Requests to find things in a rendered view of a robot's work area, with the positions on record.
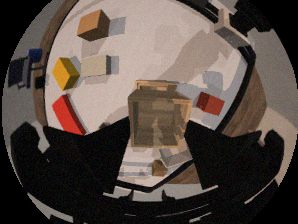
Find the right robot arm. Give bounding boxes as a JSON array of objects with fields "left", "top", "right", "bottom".
[{"left": 73, "top": 217, "right": 84, "bottom": 224}]

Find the yellow rectangular block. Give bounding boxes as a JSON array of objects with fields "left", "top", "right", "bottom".
[{"left": 52, "top": 57, "right": 80, "bottom": 91}]

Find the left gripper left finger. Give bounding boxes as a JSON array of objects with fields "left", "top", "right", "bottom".
[{"left": 43, "top": 116, "right": 130, "bottom": 194}]

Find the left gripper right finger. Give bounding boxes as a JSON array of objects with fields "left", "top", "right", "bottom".
[{"left": 184, "top": 120, "right": 262, "bottom": 190}]

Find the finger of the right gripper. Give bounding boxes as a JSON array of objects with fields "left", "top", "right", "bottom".
[
  {"left": 122, "top": 189, "right": 134, "bottom": 201},
  {"left": 161, "top": 189, "right": 172, "bottom": 201}
]

